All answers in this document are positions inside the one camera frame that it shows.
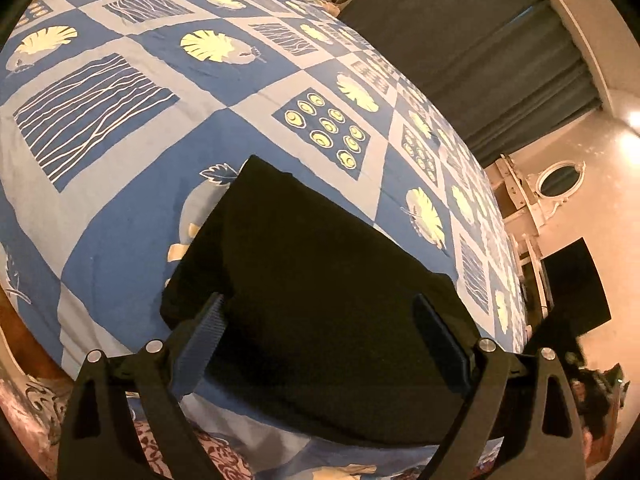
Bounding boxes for white dresser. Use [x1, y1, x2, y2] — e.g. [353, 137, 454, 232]
[492, 155, 556, 323]

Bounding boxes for black flat television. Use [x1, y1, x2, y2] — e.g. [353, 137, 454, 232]
[525, 237, 614, 357]

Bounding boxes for white framed oval mirror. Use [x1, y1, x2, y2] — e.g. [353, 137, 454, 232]
[536, 160, 586, 207]

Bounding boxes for floral patterned rug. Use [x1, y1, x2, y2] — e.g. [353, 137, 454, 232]
[0, 374, 257, 480]

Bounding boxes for black pants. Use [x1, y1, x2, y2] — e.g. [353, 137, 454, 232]
[160, 155, 506, 448]

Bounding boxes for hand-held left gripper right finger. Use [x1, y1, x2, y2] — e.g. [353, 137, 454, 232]
[412, 293, 589, 480]

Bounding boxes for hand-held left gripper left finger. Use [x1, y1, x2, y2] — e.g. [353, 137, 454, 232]
[56, 292, 227, 480]

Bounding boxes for blue patterned bedsheet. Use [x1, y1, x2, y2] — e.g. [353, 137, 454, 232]
[0, 0, 532, 480]

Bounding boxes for dark grey curtain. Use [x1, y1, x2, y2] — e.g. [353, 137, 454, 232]
[340, 0, 604, 167]

